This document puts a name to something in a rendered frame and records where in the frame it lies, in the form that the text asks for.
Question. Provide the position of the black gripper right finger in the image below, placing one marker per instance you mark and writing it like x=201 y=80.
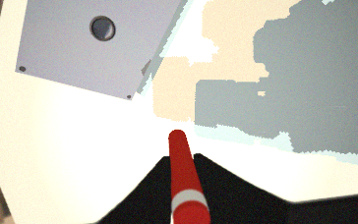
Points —
x=234 y=200

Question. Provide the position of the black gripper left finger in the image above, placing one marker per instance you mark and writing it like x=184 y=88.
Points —
x=149 y=202

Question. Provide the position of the grey square panel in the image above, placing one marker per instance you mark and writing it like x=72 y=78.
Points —
x=103 y=46

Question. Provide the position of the red peg with white band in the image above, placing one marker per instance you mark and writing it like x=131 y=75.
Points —
x=189 y=205

